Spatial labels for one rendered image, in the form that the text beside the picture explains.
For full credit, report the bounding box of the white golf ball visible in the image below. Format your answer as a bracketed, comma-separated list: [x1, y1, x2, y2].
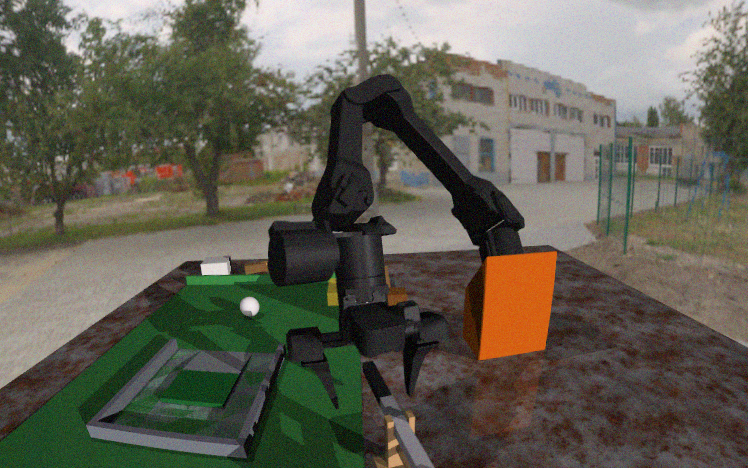
[240, 296, 260, 317]

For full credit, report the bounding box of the green putting mat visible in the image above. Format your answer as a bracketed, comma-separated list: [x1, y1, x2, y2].
[0, 282, 365, 468]

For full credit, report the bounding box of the yellow cube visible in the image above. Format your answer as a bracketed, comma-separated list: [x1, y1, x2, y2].
[327, 278, 339, 306]

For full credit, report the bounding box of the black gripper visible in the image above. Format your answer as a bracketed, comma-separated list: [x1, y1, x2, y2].
[286, 275, 449, 409]

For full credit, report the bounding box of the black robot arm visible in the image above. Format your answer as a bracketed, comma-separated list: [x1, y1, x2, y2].
[267, 74, 525, 358]

